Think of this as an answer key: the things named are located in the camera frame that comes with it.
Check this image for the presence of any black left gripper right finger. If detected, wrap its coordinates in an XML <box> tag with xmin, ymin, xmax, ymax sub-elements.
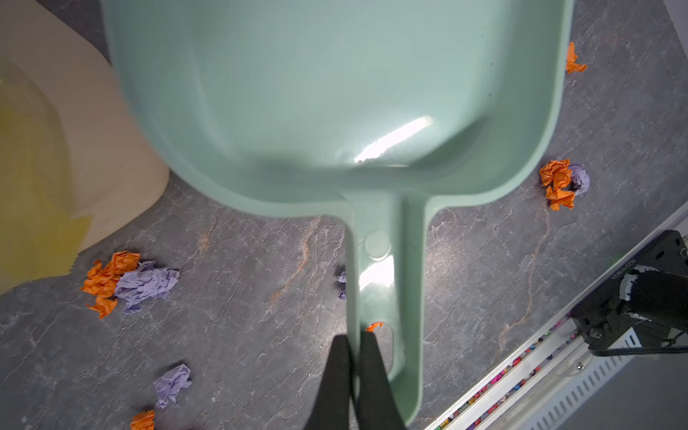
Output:
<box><xmin>356</xmin><ymin>331</ymin><xmax>406</xmax><ymax>430</ymax></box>

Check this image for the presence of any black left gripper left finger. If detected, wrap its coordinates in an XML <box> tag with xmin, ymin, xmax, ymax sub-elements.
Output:
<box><xmin>304</xmin><ymin>334</ymin><xmax>352</xmax><ymax>430</ymax></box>

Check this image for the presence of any green plastic dustpan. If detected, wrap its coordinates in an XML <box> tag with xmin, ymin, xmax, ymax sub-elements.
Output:
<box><xmin>101</xmin><ymin>1</ymin><xmax>574</xmax><ymax>426</ymax></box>

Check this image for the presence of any orange paper scrap centre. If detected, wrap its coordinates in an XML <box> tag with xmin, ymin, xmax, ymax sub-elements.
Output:
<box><xmin>365</xmin><ymin>322</ymin><xmax>383</xmax><ymax>333</ymax></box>

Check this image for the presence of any purple paper scrap centre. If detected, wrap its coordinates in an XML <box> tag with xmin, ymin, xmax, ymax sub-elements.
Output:
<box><xmin>337</xmin><ymin>272</ymin><xmax>347</xmax><ymax>300</ymax></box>

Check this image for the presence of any purple paper scrap left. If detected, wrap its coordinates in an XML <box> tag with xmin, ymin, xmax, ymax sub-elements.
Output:
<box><xmin>153</xmin><ymin>364</ymin><xmax>193</xmax><ymax>409</ymax></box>

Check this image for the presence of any orange paper scrap left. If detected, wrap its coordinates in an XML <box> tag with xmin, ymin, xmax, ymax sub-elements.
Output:
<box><xmin>130</xmin><ymin>410</ymin><xmax>156</xmax><ymax>430</ymax></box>

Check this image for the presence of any purple paper scrap near bin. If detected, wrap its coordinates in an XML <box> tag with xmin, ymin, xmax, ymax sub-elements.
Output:
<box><xmin>115</xmin><ymin>261</ymin><xmax>180</xmax><ymax>315</ymax></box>

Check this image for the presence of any orange paper scrap near bin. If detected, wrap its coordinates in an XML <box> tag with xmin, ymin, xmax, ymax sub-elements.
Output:
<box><xmin>81</xmin><ymin>251</ymin><xmax>141</xmax><ymax>319</ymax></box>

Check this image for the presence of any orange paper scrap right front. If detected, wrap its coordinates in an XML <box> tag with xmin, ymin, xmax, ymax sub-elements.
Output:
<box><xmin>539</xmin><ymin>159</ymin><xmax>575</xmax><ymax>211</ymax></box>

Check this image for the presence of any purple paper scrap right front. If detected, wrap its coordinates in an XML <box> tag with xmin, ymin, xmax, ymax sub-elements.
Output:
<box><xmin>569</xmin><ymin>164</ymin><xmax>591</xmax><ymax>196</ymax></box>

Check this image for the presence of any beige bin with yellow bag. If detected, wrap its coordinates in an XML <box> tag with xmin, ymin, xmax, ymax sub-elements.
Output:
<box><xmin>1</xmin><ymin>1</ymin><xmax>169</xmax><ymax>292</ymax></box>

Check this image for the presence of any orange paper scrap far right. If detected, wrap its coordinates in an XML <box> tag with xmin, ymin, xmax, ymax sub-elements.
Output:
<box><xmin>565</xmin><ymin>42</ymin><xmax>588</xmax><ymax>73</ymax></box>

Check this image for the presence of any aluminium front rail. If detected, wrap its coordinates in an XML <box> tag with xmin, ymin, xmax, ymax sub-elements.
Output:
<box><xmin>413</xmin><ymin>206</ymin><xmax>687</xmax><ymax>429</ymax></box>

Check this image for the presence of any white vented cable duct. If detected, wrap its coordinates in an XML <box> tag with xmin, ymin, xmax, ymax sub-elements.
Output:
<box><xmin>512</xmin><ymin>340</ymin><xmax>634</xmax><ymax>430</ymax></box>

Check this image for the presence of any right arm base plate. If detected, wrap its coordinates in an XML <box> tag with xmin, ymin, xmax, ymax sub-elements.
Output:
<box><xmin>571</xmin><ymin>230</ymin><xmax>687</xmax><ymax>358</ymax></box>

